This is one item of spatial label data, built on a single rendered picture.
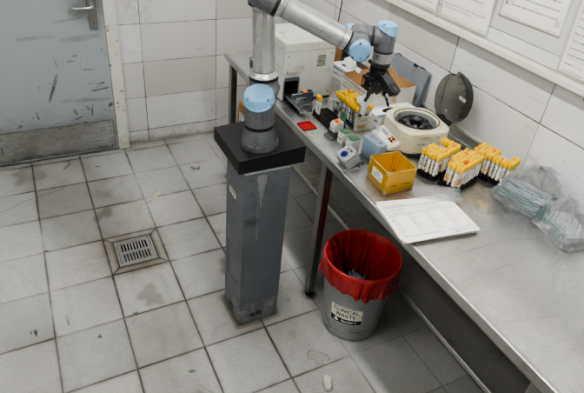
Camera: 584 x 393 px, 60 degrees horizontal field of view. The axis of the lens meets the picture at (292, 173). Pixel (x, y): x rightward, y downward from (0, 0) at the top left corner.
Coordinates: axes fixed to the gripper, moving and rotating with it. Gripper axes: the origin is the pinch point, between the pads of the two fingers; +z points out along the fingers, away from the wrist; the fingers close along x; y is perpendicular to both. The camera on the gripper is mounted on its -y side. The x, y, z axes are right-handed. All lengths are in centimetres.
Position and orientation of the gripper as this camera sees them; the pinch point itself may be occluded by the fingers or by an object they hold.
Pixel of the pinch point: (375, 111)
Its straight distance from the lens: 207.0
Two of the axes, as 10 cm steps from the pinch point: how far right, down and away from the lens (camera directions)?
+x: -8.3, 2.5, -5.0
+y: -5.6, -5.0, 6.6
